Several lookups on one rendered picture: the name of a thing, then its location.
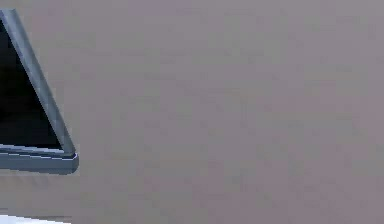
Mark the white table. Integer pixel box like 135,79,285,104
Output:
0,214,72,224

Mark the grey framed television set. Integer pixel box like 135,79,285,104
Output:
0,8,80,176

